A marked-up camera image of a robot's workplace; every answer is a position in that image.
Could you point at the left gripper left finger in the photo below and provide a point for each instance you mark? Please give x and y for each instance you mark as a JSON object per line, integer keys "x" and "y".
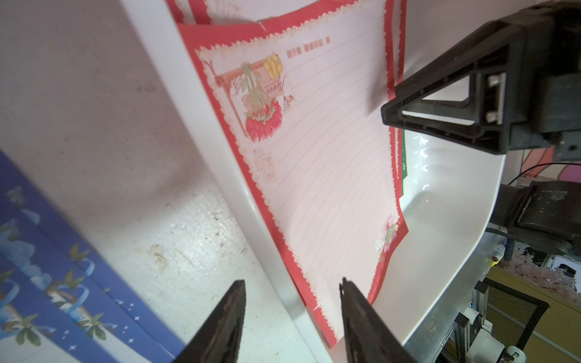
{"x": 219, "y": 338}

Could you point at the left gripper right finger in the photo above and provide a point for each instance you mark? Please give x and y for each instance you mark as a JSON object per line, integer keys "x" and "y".
{"x": 367, "y": 338}

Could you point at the blue floral stationery sheet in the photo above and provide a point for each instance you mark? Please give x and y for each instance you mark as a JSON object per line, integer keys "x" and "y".
{"x": 33, "y": 329}

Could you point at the white plastic storage tray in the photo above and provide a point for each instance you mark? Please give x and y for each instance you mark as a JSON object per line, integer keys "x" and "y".
{"x": 446, "y": 208}

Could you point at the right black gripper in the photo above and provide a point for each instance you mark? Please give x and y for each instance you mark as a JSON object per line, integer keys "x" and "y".
{"x": 511, "y": 85}

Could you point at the red bordered stationery sheet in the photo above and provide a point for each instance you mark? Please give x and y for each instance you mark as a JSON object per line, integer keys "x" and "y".
{"x": 299, "y": 99}

